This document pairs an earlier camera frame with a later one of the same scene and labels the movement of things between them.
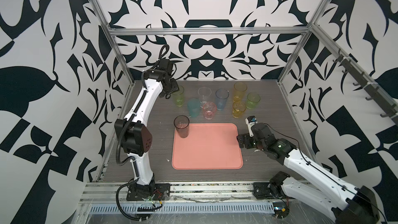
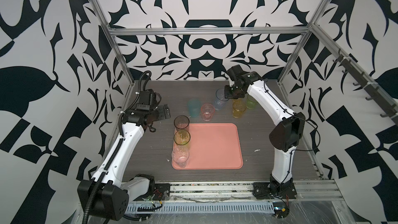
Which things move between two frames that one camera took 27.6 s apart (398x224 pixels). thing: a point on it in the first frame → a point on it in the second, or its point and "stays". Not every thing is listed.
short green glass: (252, 99) stays
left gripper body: (172, 86) → (157, 113)
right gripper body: (251, 141) → (232, 92)
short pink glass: (209, 108) stays
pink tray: (207, 146) stays
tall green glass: (179, 96) → (182, 137)
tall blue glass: (222, 95) stays
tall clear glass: (203, 93) → (180, 155)
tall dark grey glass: (181, 123) stays
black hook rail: (373, 89) stays
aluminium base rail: (101, 193) stays
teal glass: (194, 106) stays
